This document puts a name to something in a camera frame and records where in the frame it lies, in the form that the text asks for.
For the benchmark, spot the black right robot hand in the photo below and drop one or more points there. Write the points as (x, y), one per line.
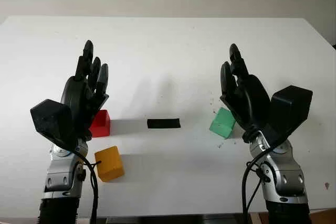
(252, 98)

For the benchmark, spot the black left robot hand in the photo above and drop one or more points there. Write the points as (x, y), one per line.
(78, 95)

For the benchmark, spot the red wooden block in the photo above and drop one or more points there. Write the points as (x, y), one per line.
(102, 125)

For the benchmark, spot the green wooden block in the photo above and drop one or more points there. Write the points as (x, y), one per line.
(221, 123)

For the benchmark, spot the yellow wooden block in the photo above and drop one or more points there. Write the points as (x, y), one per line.
(109, 163)

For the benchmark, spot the black tape strip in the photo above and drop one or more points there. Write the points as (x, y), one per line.
(164, 123)

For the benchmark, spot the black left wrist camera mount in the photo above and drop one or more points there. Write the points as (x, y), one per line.
(52, 121)

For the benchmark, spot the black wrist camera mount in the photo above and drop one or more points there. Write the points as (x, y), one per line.
(288, 111)
(52, 121)

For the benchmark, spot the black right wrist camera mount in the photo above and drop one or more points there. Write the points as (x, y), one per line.
(288, 111)

